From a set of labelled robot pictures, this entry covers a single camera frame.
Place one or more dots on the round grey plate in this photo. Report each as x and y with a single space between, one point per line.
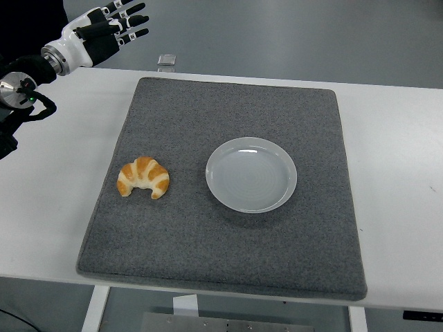
251 174

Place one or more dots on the grey felt mat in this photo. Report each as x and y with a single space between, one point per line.
194 242

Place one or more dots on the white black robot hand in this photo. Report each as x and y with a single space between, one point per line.
78 52

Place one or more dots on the person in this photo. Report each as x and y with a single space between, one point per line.
31 17

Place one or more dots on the black table control panel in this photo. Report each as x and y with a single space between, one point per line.
423 315

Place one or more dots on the golden brown croissant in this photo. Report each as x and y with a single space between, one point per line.
152 173

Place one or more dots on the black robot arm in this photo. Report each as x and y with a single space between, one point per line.
31 67

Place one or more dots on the white table leg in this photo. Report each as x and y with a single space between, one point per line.
358 320
94 307

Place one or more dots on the grey metal plate with screws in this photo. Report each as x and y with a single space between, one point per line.
194 323

